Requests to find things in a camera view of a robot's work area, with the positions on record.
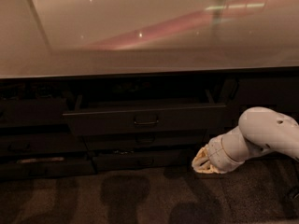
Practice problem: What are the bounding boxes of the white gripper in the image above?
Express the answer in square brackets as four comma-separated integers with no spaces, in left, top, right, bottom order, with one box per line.
[192,135,244,175]

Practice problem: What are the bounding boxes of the dark grey drawer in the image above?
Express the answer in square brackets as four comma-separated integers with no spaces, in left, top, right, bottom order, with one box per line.
[64,91,226,136]
[83,130,206,150]
[0,159,95,181]
[0,98,68,128]
[93,149,194,171]
[0,133,86,157]

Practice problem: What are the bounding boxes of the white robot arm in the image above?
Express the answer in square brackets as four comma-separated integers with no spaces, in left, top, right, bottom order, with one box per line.
[192,107,299,174]

